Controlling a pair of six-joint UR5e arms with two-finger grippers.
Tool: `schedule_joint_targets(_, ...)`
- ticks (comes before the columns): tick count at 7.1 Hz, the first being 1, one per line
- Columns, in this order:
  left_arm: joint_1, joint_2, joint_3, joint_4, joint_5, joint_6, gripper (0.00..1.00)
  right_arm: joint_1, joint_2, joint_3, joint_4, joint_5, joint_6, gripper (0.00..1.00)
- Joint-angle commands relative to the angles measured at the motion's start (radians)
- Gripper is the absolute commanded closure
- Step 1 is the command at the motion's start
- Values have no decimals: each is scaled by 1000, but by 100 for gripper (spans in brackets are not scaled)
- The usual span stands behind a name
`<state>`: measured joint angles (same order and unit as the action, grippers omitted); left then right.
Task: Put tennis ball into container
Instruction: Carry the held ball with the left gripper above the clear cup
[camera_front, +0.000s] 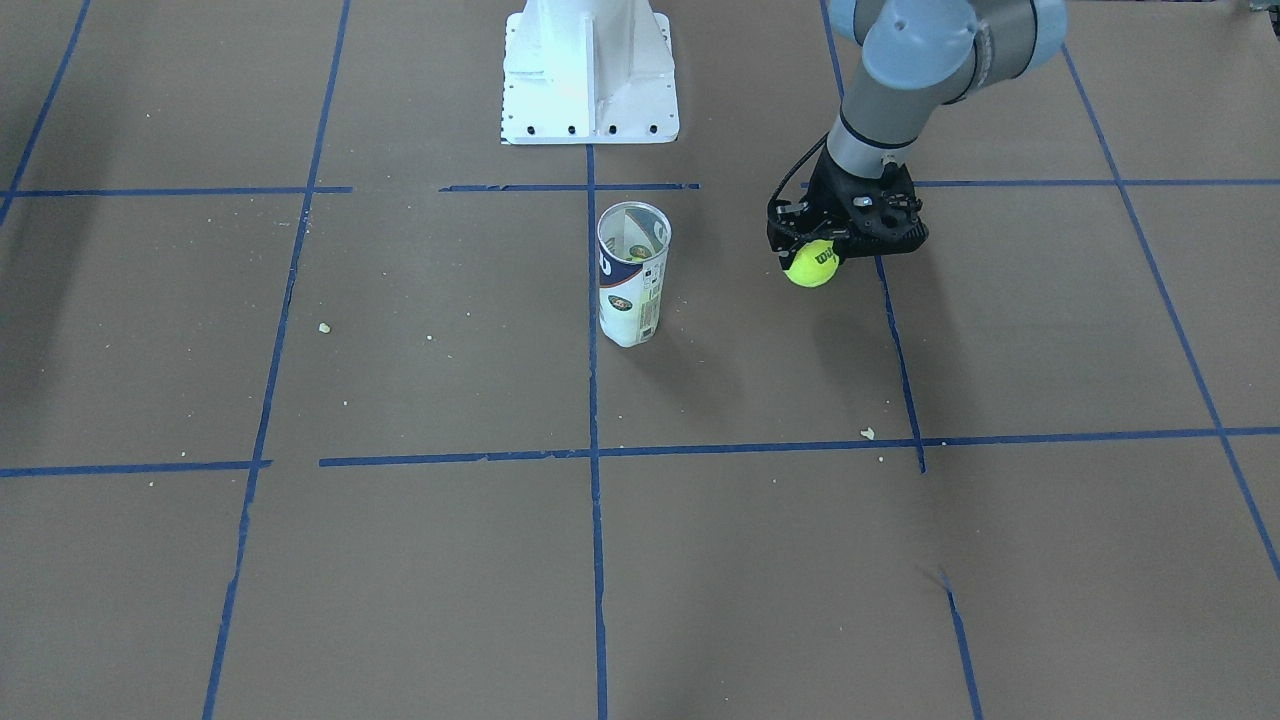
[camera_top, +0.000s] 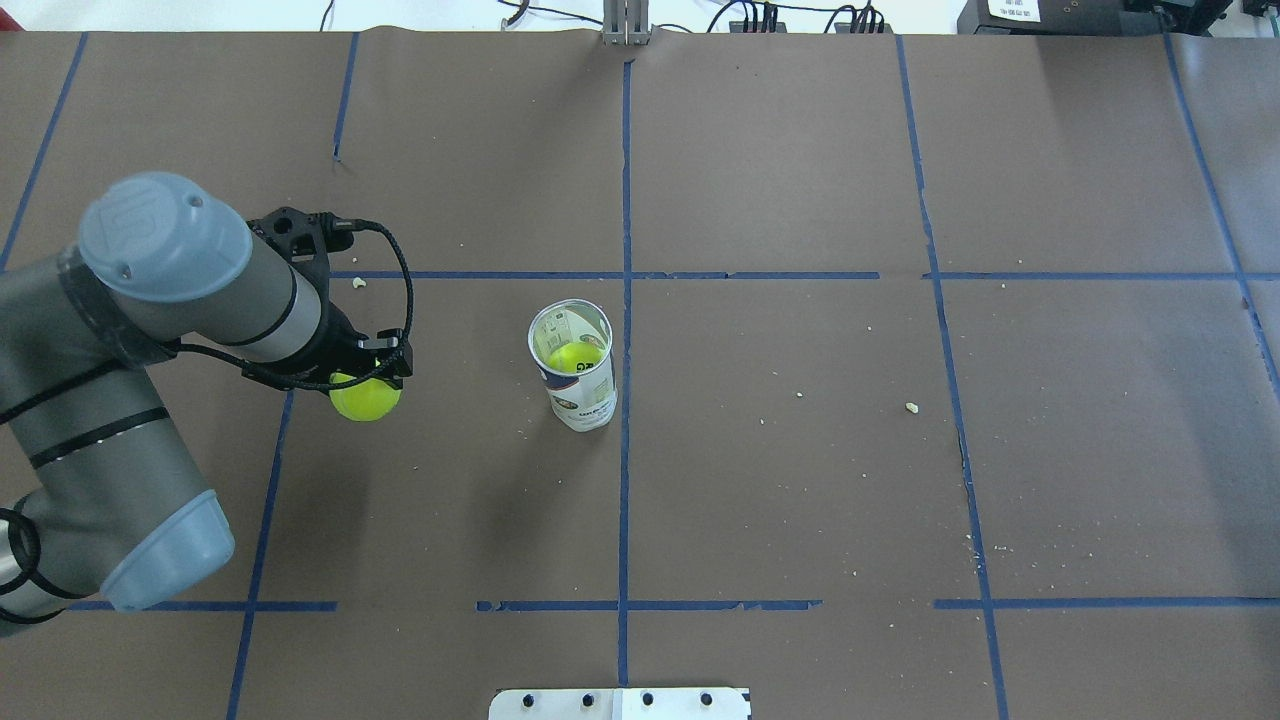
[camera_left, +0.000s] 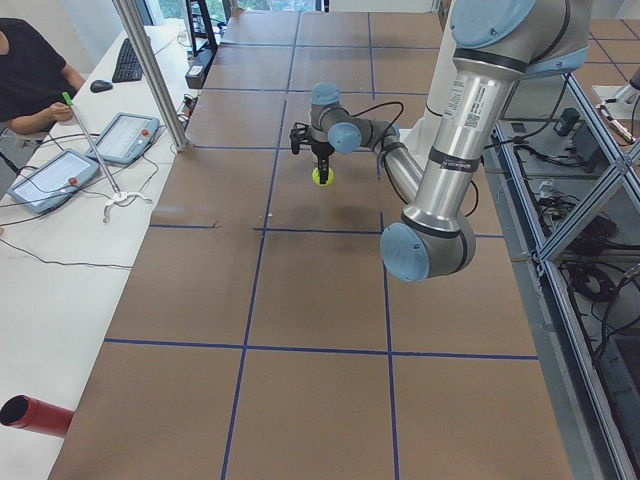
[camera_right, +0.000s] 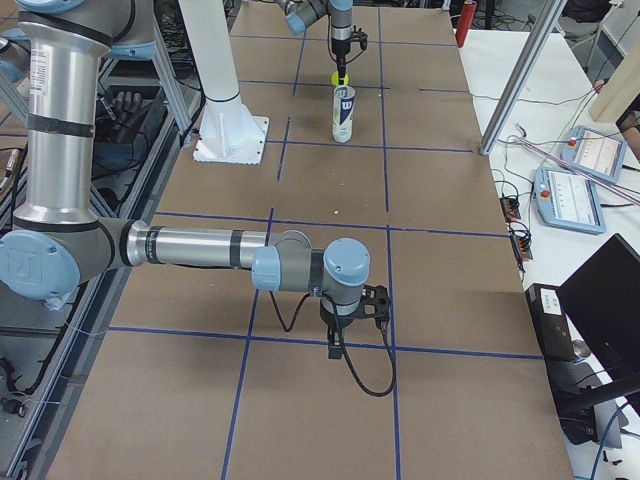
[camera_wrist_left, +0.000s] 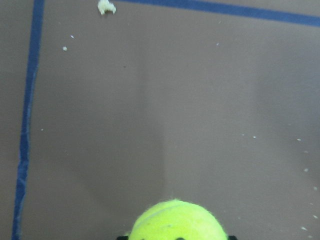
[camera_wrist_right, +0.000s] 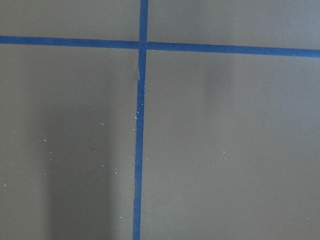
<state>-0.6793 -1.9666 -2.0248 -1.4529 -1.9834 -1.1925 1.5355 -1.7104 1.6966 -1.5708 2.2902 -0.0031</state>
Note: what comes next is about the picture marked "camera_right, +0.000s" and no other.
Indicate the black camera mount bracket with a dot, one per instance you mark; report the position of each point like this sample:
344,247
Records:
375,303

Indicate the red cylinder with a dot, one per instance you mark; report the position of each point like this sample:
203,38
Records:
465,21

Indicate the aluminium frame post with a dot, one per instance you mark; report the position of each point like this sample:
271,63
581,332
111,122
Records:
530,52

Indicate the clear tennis ball can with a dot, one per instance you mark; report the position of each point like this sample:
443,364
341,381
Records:
343,108

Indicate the orange connector block upper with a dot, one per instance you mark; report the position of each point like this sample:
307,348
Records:
510,208

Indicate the black monitor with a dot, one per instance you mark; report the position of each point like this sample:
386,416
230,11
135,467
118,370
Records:
601,299

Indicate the yellow tennis ball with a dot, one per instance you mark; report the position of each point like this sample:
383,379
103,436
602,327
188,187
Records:
337,83

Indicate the far teach pendant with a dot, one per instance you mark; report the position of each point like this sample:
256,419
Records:
599,154

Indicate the orange connector block lower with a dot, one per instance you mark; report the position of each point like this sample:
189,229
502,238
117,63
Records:
521,244

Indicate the teach pendant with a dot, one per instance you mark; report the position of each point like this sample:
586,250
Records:
568,201
599,154

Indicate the near teach pendant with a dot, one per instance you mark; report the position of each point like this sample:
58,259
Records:
568,201

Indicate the white pedestal column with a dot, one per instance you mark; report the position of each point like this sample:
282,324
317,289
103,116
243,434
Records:
228,132

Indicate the orange connector block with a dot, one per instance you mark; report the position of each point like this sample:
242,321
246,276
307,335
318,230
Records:
510,208
521,244

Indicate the pink rod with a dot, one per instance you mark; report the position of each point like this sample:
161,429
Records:
617,191

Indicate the black computer box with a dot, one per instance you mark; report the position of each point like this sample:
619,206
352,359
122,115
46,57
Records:
550,323

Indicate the wooden board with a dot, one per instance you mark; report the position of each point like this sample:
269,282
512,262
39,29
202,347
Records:
623,86

